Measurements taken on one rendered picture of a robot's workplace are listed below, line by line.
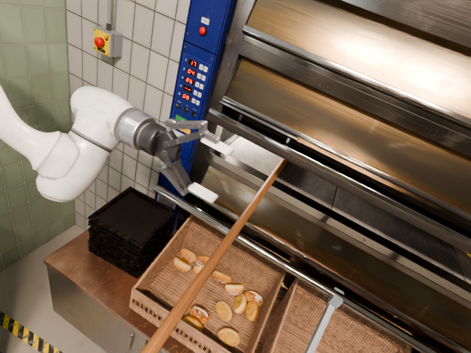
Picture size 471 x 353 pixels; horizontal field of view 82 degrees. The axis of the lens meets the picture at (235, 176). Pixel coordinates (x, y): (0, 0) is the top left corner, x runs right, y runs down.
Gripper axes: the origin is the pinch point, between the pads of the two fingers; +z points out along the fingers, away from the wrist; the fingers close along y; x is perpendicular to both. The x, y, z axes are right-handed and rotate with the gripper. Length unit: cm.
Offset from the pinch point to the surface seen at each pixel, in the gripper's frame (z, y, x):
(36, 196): -116, 103, -30
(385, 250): 61, 33, -55
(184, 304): 6.6, 28.6, 13.5
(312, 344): 44, 44, -7
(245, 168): -7, 31, -57
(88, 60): -102, 17, -55
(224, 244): 6.0, 28.4, -8.7
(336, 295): 43, 32, -18
